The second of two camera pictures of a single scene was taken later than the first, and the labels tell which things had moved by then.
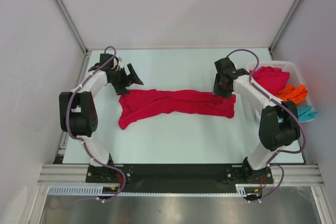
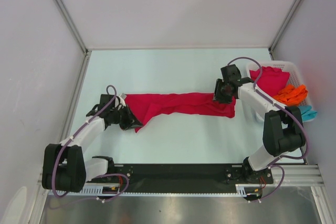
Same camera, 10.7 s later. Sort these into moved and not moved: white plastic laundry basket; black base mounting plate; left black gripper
Moved: left black gripper
Not moved: white plastic laundry basket; black base mounting plate
